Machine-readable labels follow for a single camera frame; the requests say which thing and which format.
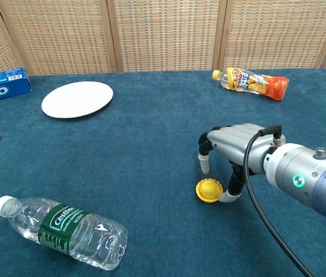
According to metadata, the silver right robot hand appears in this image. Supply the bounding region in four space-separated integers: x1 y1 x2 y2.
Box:
198 123 276 204

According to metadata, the blue carpet table cover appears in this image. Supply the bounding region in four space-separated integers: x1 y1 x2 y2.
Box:
0 68 326 277

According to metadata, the orange drink bottle yellow cap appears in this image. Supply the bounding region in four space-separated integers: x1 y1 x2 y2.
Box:
212 66 290 102

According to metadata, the yellow egg tart cup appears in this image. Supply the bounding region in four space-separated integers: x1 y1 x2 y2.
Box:
195 178 224 204

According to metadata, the woven folding screen wooden frame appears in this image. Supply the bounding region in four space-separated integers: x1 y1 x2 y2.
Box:
0 0 326 77

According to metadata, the clear water bottle green label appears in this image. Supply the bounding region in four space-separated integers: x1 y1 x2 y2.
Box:
0 195 129 271

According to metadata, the white round plate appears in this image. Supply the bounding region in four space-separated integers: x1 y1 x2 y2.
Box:
41 81 114 119

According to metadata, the black cable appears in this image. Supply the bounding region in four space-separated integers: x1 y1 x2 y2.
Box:
243 123 315 277

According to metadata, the blue Oreo cookie box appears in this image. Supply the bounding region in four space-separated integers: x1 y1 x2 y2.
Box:
0 67 32 106

